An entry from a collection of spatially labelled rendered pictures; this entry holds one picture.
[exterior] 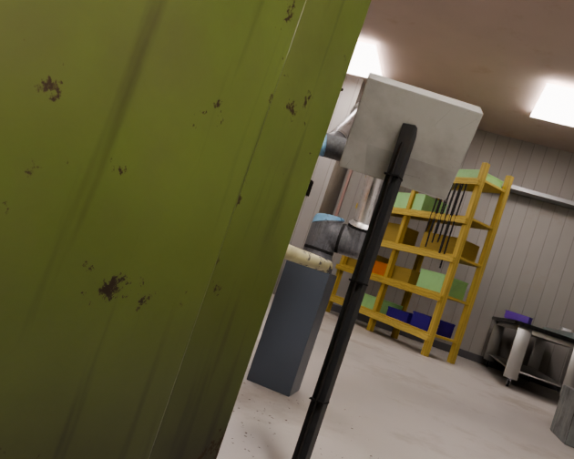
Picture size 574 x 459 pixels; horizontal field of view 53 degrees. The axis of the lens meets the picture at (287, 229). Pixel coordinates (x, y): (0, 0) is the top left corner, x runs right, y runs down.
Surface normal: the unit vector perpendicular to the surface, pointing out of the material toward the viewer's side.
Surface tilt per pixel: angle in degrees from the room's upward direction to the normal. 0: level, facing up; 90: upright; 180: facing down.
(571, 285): 90
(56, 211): 90
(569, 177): 90
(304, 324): 90
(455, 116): 120
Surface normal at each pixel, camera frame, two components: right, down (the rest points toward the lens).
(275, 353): -0.24, -0.13
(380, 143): -0.19, 0.42
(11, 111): 0.84, 0.26
